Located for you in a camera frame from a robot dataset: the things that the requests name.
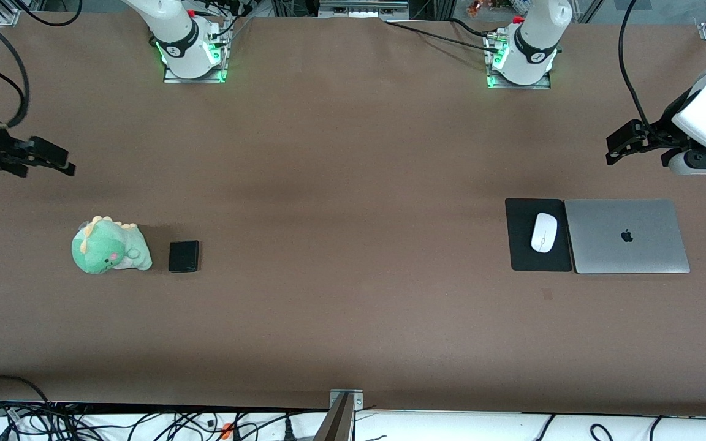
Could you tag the orange plug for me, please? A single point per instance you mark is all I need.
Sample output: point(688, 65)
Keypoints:
point(226, 430)

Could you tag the silver closed laptop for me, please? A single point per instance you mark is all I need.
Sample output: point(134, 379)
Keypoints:
point(626, 251)

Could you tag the black mouse pad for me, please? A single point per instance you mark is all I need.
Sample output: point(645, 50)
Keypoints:
point(518, 236)

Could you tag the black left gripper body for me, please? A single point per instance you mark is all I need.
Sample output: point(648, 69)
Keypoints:
point(661, 131)

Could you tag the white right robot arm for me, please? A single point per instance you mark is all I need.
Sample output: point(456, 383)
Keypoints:
point(175, 30)

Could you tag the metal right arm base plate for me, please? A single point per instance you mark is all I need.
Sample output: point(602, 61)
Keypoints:
point(206, 80)

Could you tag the green dinosaur plush toy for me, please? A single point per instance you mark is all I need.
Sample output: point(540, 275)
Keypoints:
point(108, 248)

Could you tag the grey equipment box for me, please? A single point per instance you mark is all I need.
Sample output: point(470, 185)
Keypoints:
point(362, 8)

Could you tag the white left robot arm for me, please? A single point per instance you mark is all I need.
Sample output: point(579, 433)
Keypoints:
point(534, 37)

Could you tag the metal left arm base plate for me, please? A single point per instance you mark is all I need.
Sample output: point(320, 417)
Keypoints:
point(543, 86)

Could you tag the white computer mouse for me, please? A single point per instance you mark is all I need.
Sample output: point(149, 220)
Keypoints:
point(543, 233)

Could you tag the aluminium frame post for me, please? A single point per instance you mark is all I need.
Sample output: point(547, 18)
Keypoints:
point(337, 416)

